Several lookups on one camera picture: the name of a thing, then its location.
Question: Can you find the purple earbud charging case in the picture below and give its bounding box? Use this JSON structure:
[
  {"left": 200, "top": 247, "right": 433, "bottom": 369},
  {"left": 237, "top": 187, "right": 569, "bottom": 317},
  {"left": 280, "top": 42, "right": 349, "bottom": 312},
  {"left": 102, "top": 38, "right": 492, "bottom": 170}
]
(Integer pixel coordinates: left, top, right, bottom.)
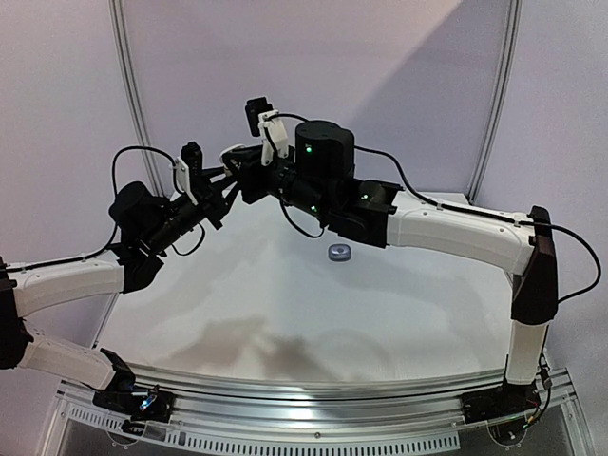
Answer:
[{"left": 328, "top": 243, "right": 352, "bottom": 262}]

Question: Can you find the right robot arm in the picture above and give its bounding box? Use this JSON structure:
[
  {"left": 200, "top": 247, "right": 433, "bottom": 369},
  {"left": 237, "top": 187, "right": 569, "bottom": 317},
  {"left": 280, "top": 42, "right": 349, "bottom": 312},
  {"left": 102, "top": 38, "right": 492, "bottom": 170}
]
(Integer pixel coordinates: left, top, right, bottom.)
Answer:
[{"left": 221, "top": 115, "right": 558, "bottom": 414}]

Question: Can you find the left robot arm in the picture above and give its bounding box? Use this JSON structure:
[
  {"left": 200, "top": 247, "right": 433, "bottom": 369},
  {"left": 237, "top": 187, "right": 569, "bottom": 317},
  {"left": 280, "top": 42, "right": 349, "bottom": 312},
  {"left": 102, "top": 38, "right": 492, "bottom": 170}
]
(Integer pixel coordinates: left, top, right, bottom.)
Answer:
[{"left": 1, "top": 167, "right": 238, "bottom": 412}]

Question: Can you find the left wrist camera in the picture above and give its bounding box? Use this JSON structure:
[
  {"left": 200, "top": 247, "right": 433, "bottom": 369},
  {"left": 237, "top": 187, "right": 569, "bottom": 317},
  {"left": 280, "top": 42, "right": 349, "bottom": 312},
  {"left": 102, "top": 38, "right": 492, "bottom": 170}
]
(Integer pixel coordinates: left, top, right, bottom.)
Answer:
[{"left": 173, "top": 142, "right": 203, "bottom": 205}]

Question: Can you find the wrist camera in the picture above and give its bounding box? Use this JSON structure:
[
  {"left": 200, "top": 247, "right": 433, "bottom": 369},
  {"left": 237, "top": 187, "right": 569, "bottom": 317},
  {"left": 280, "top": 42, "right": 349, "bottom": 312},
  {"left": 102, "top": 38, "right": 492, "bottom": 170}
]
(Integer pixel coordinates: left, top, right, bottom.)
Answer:
[
  {"left": 173, "top": 142, "right": 203, "bottom": 205},
  {"left": 244, "top": 97, "right": 289, "bottom": 166}
]

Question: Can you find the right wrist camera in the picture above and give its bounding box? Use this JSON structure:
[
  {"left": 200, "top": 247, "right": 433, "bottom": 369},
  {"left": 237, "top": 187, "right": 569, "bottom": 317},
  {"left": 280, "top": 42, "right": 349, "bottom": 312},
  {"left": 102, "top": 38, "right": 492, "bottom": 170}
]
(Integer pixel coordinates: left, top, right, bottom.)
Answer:
[{"left": 244, "top": 97, "right": 289, "bottom": 166}]

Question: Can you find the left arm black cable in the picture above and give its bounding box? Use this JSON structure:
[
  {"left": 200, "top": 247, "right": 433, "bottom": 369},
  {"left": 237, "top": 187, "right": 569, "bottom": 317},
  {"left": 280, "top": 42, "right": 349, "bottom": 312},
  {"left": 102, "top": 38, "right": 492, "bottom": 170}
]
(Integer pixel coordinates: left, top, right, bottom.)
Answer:
[{"left": 9, "top": 145, "right": 208, "bottom": 275}]

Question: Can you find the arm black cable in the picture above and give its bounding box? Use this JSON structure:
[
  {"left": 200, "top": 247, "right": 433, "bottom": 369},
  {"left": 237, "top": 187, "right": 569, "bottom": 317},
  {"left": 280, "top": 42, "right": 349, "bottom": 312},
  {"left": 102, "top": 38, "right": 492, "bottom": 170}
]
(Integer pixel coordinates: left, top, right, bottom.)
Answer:
[
  {"left": 265, "top": 111, "right": 602, "bottom": 303},
  {"left": 9, "top": 145, "right": 208, "bottom": 275}
]

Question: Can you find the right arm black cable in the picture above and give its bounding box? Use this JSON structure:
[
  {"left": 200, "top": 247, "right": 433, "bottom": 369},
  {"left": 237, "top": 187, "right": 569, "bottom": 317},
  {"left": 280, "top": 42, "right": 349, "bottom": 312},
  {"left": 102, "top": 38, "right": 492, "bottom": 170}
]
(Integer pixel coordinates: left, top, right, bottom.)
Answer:
[{"left": 265, "top": 111, "right": 602, "bottom": 303}]

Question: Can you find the left aluminium frame post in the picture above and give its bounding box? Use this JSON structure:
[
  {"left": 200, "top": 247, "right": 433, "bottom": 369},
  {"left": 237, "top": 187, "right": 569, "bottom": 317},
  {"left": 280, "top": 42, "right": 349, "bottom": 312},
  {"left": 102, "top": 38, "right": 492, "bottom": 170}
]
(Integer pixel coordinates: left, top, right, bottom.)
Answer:
[{"left": 108, "top": 0, "right": 165, "bottom": 196}]

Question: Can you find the aluminium frame post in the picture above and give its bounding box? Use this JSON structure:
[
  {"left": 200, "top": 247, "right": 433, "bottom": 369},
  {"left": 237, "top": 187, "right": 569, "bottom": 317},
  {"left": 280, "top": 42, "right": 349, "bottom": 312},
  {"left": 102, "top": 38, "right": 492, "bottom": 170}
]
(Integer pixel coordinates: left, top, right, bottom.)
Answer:
[
  {"left": 108, "top": 0, "right": 165, "bottom": 196},
  {"left": 465, "top": 0, "right": 522, "bottom": 203}
]

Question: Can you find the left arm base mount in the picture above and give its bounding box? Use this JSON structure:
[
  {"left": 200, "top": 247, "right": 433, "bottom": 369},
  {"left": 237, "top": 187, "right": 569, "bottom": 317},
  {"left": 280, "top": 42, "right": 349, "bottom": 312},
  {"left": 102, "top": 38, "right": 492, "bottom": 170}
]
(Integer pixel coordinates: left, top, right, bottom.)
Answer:
[{"left": 92, "top": 385, "right": 177, "bottom": 423}]

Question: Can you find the aluminium front rail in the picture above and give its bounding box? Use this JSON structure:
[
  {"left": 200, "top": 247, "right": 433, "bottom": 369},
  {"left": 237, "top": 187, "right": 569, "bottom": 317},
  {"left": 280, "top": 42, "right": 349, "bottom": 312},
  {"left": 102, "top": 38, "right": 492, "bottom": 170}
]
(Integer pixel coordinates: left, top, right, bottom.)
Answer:
[{"left": 40, "top": 366, "right": 594, "bottom": 455}]

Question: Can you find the right aluminium frame post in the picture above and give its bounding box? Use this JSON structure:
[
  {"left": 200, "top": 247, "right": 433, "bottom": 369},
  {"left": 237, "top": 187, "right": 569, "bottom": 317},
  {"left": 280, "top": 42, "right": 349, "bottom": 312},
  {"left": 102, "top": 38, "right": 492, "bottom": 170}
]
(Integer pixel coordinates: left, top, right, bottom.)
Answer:
[{"left": 465, "top": 0, "right": 522, "bottom": 203}]

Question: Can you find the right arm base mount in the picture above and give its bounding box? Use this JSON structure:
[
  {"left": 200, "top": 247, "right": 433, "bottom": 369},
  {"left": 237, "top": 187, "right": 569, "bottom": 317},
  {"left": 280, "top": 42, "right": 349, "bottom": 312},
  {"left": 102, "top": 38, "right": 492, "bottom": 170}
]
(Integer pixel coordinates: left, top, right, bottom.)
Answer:
[{"left": 459, "top": 381, "right": 541, "bottom": 424}]

